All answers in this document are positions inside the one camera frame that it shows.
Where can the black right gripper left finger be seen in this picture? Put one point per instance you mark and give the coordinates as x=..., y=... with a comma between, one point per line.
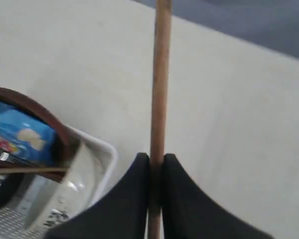
x=120, y=214

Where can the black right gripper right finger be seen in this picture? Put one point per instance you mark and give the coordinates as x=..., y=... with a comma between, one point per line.
x=189, y=213

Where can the dark wooden chopstick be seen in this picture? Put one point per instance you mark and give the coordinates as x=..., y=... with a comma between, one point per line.
x=162, y=32

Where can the silver table knife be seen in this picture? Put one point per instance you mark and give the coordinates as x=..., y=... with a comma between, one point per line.
x=7, y=157

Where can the white floral ceramic bowl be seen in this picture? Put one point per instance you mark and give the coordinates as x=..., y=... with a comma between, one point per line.
x=56, y=203

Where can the brown wooden plate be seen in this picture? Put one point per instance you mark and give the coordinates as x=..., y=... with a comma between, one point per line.
x=65, y=143

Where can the white perforated plastic basket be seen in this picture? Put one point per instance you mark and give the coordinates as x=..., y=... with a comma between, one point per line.
x=12, y=215

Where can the blue Lays chips bag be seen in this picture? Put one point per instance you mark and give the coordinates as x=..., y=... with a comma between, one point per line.
x=25, y=137

